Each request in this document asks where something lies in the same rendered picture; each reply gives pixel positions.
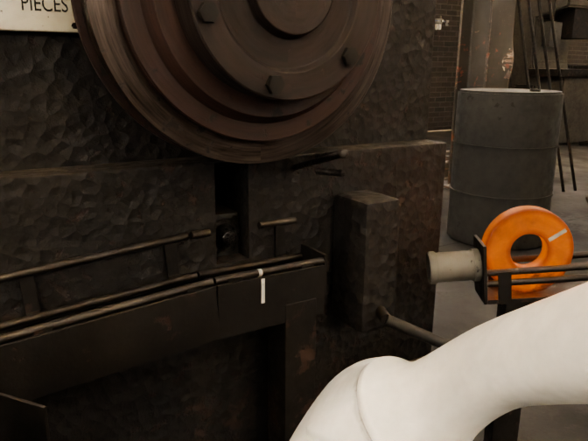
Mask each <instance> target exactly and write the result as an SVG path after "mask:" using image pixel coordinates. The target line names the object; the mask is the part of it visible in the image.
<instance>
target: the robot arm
mask: <svg viewBox="0 0 588 441"><path fill-rule="evenodd" d="M555 404H588V282H587V283H583V284H580V285H578V286H576V287H573V288H571V289H568V290H565V291H562V292H560V293H557V294H556V295H553V296H550V297H546V298H545V299H542V300H540V301H537V302H534V303H533V304H529V305H526V306H523V307H522V308H519V309H517V310H514V311H511V312H509V313H506V314H504V315H501V316H499V317H497V318H494V319H492V320H489V321H487V322H486V323H483V324H481V325H478V326H476V327H474V328H473V329H471V330H469V331H467V332H465V333H463V334H461V335H459V336H458V337H457V338H455V339H453V340H451V341H449V342H448V343H446V344H444V345H443V346H441V347H440V348H438V349H436V350H435V351H433V352H431V353H429V354H427V355H425V356H424V357H422V358H421V359H419V360H415V361H412V362H410V361H408V360H405V359H402V358H399V357H395V356H382V357H374V358H370V359H365V360H361V361H359V362H356V363H354V364H353V365H352V366H350V367H347V368H346V369H344V370H343V371H341V372H340V373H339V374H337V375H336V376H335V377H334V378H333V379H332V380H331V381H330V382H329V383H328V384H327V385H326V386H325V388H324V389H323V391H322V392H321V393H320V394H319V396H318V397H317V399H316V400H315V401H314V403H313V404H312V405H311V407H310V408H309V409H308V411H307V412H306V414H305V415H304V417H303V419H302V421H301V422H300V424H299V425H298V427H297V428H296V430H295V431H294V433H293V435H292V436H291V438H290V441H473V440H474V438H475V437H476V436H477V435H478V433H479V432H480V431H482V430H483V429H484V428H485V427H486V426H487V425H489V424H490V423H491V422H492V421H493V420H495V419H496V418H498V417H500V416H502V415H504V414H506V413H508V412H509V411H511V410H515V409H519V408H522V407H527V406H534V405H555Z"/></svg>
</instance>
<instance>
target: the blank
mask: <svg viewBox="0 0 588 441"><path fill-rule="evenodd" d="M528 234H532V235H538V236H539V237H540V238H541V241H542V251H541V253H540V255H539V256H538V257H537V258H536V259H535V260H534V261H533V262H530V263H526V264H519V263H516V262H513V260H512V258H511V255H510V250H511V247H512V245H513V243H514V242H515V240H517V239H518V238H519V237H521V236H523V235H528ZM482 241H483V243H484V244H485V245H486V259H487V269H488V270H497V269H510V268H523V267H536V266H549V265H562V264H571V260H572V257H573V251H574V242H573V238H572V234H571V231H570V230H569V228H568V226H567V225H566V224H565V222H564V221H563V220H562V219H561V218H559V217H558V216H557V215H555V214H553V213H552V212H551V211H549V210H547V209H545V208H542V207H539V206H516V207H513V208H510V209H508V210H507V211H505V212H503V213H501V214H500V215H498V216H497V217H496V218H495V219H494V220H493V221H492V222H491V223H490V224H489V226H488V227H487V229H486V231H485V233H484V235H483V237H482ZM565 272H566V271H561V272H548V273H535V274H521V275H512V279H514V278H527V277H553V276H563V275H564V273H565ZM552 284H554V283H539V284H525V285H512V291H516V292H535V291H540V290H543V289H546V288H548V287H550V286H551V285H552Z"/></svg>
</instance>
